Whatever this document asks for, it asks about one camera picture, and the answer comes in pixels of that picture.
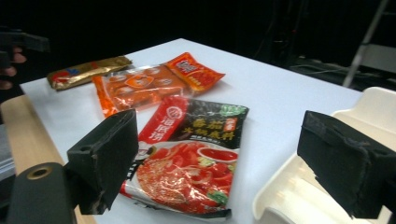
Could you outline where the gold foil packet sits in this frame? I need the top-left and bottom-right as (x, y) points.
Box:
(46, 55), (134, 91)

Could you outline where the white metal stand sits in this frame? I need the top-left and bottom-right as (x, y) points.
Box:
(342, 0), (396, 89)

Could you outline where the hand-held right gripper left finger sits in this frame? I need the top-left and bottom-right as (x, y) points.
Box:
(64, 108), (140, 216)

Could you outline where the red and black sauce packet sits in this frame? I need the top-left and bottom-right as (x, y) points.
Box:
(120, 95), (250, 222)

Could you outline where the orange clear seasoning packet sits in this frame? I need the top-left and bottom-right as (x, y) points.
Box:
(92, 51), (227, 119)

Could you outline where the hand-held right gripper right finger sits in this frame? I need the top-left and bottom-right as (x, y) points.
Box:
(296, 110), (396, 219)

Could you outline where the wooden table board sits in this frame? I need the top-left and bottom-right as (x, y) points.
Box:
(0, 94), (97, 224)

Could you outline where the cream plastic container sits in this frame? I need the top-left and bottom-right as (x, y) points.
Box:
(251, 86), (396, 224)

